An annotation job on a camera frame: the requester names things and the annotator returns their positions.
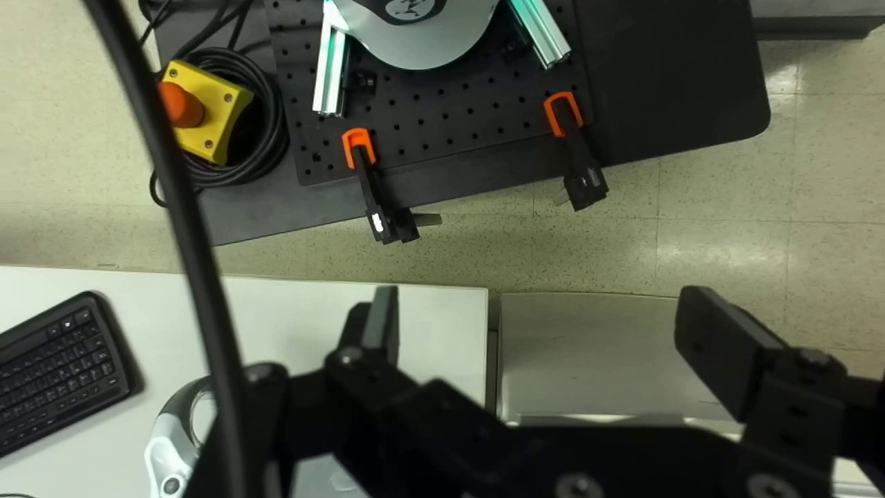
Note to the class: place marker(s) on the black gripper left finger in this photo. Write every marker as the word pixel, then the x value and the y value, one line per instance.
pixel 378 322

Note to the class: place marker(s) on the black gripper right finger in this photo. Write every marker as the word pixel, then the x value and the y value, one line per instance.
pixel 728 354

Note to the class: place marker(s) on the yellow emergency stop button box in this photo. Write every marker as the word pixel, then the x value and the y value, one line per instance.
pixel 204 108

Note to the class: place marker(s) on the white mini fridge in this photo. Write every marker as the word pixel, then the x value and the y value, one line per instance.
pixel 597 354

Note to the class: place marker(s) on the orange black bar clamp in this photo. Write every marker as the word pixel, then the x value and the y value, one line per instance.
pixel 578 154
pixel 377 190

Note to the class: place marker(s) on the black perforated breadboard plate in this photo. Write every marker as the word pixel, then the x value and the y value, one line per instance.
pixel 442 115

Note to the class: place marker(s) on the white water filter pitcher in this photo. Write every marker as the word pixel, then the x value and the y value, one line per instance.
pixel 168 439

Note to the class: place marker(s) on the silver aluminium extrusion bar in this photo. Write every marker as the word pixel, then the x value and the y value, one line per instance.
pixel 330 71
pixel 542 32

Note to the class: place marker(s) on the black cart table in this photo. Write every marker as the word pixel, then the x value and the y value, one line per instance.
pixel 673 72

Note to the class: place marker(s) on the black computer keyboard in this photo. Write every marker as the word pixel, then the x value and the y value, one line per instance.
pixel 56 375

